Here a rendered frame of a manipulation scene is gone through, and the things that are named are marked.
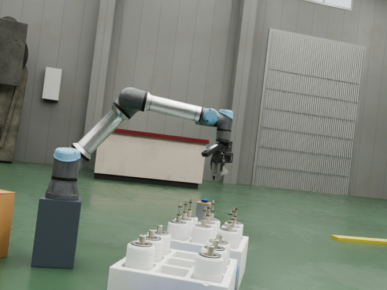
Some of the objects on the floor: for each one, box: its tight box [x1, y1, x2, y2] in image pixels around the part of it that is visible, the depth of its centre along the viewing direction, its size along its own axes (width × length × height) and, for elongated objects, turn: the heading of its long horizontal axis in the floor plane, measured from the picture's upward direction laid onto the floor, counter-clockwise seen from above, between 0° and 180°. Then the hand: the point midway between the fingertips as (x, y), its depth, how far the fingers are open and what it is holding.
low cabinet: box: [94, 128, 209, 189], centre depth 792 cm, size 175×226×81 cm
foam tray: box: [107, 249, 238, 290], centre depth 156 cm, size 39×39×18 cm
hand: (215, 178), depth 221 cm, fingers open, 3 cm apart
